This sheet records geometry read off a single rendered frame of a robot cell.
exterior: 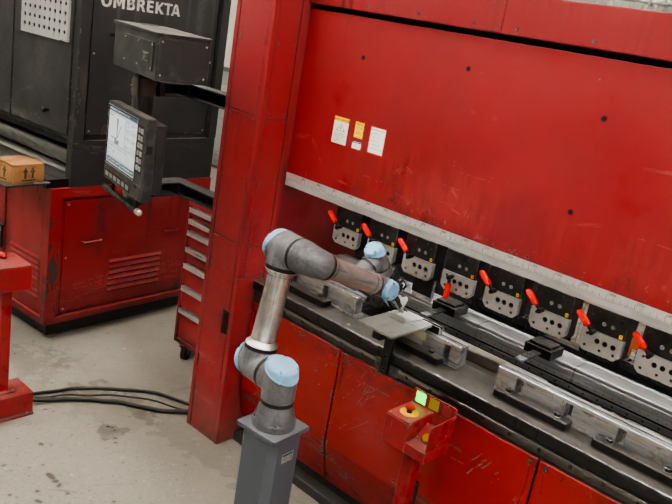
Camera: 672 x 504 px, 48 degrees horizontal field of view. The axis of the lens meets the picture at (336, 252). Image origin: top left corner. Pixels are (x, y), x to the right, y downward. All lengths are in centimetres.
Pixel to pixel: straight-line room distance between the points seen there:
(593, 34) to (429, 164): 79
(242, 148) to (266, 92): 28
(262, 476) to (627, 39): 185
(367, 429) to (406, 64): 152
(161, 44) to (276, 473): 174
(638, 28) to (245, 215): 182
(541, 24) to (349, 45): 89
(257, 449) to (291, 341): 98
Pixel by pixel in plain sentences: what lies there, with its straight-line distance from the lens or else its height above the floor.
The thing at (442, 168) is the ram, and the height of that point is 163.
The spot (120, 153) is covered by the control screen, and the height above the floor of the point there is 139.
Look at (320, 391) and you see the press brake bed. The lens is 347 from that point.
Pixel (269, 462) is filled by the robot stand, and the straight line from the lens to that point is 265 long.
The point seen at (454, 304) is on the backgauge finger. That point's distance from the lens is 334.
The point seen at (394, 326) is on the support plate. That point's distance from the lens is 305.
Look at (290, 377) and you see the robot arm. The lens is 255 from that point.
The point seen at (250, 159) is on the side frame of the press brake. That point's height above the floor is 146.
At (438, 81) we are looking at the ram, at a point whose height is 195.
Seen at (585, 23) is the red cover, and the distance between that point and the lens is 274.
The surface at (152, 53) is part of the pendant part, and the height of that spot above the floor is 186.
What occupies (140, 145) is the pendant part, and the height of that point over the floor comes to 148.
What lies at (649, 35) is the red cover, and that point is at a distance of 265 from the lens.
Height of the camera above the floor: 212
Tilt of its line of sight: 17 degrees down
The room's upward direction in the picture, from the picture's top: 10 degrees clockwise
